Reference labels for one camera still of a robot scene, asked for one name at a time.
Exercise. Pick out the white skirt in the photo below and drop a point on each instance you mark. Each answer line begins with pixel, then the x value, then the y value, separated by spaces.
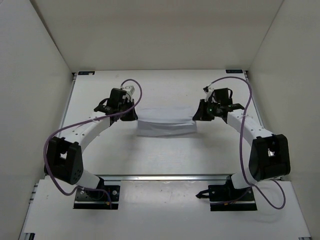
pixel 165 121

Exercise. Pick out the corner label sticker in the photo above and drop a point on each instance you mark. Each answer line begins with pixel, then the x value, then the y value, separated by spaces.
pixel 234 71
pixel 86 73

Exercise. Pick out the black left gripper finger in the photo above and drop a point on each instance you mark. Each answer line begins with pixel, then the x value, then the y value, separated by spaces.
pixel 133 114
pixel 128 117

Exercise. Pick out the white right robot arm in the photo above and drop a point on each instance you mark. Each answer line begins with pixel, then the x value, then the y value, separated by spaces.
pixel 247 127

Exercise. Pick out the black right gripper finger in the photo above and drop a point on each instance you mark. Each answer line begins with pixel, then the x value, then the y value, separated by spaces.
pixel 206 116
pixel 198 116

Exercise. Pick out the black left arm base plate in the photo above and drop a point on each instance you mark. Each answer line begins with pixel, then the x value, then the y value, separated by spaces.
pixel 90 200

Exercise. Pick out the front aluminium rail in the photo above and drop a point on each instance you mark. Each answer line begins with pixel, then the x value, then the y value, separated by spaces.
pixel 166 178

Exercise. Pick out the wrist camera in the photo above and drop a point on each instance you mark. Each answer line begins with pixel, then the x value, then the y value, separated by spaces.
pixel 209 91
pixel 130 89

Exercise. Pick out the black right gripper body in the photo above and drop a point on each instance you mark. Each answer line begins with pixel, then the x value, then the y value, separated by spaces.
pixel 215 107

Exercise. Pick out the right corner label sticker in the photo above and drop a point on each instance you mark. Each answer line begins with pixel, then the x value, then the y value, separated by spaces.
pixel 234 71

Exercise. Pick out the left corner label sticker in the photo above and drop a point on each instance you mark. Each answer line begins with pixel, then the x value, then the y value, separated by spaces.
pixel 86 73

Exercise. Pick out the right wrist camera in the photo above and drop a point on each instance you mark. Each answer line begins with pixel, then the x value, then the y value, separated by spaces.
pixel 209 91

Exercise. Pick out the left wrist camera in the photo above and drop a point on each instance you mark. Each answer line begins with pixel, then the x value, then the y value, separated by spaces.
pixel 130 89

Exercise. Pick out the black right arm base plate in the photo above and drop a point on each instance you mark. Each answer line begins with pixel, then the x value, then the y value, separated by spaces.
pixel 223 198

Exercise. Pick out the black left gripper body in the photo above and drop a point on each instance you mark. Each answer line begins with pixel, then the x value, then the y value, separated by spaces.
pixel 121 104

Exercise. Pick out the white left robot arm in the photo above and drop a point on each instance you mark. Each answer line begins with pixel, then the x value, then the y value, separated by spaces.
pixel 65 154

